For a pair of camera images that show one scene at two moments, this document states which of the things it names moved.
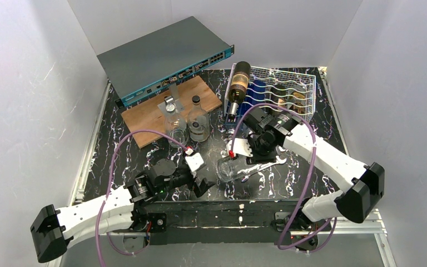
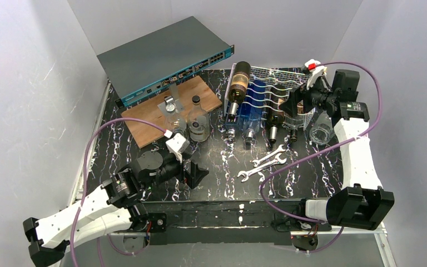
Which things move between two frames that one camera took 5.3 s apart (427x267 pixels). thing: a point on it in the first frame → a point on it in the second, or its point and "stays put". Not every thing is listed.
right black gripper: x=255 y=152 → x=302 y=100
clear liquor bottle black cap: x=198 y=122 stays put
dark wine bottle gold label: x=238 y=87 stays put
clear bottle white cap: x=175 y=126 stays put
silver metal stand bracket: x=172 y=99 stays put
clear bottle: x=227 y=169 → x=322 y=130
